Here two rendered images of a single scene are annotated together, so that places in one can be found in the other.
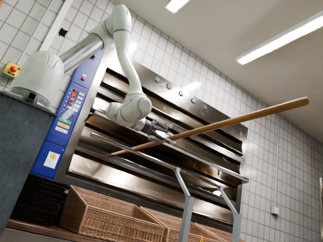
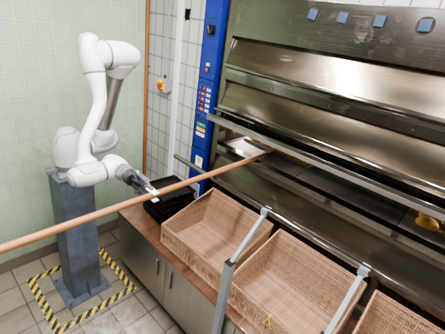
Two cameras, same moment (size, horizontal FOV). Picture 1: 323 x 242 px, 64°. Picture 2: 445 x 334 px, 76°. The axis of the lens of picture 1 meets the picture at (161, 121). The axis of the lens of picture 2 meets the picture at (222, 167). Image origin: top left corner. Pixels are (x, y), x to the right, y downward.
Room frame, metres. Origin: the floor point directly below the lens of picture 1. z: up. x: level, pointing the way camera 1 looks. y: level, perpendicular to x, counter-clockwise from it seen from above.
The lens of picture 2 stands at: (1.30, -1.21, 1.93)
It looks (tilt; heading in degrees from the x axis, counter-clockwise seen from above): 26 degrees down; 69
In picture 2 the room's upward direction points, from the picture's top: 9 degrees clockwise
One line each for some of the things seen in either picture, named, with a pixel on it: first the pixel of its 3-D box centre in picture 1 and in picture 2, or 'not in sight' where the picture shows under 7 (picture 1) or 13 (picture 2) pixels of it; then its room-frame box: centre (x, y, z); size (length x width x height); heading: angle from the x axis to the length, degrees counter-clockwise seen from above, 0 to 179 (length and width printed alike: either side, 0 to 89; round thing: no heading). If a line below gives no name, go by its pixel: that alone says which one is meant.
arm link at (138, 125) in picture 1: (137, 122); (126, 173); (1.31, 0.12, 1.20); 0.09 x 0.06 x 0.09; 29
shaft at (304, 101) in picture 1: (165, 139); (163, 191); (1.48, -0.05, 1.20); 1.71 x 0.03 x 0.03; 29
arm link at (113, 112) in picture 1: (121, 114); (112, 166); (1.25, 0.21, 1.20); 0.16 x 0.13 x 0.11; 119
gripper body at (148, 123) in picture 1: (148, 127); (134, 179); (1.35, 0.06, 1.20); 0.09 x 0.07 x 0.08; 119
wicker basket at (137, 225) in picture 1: (112, 216); (215, 232); (1.87, 0.17, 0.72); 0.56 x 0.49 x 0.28; 120
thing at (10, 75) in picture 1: (12, 71); (164, 85); (1.61, 1.09, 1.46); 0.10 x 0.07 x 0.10; 119
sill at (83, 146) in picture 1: (168, 178); (336, 203); (2.40, -0.19, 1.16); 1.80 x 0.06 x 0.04; 119
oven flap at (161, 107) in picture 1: (182, 117); (380, 84); (2.38, -0.20, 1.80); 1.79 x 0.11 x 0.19; 119
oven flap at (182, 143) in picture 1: (178, 140); (359, 139); (2.38, -0.20, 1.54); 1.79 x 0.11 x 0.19; 119
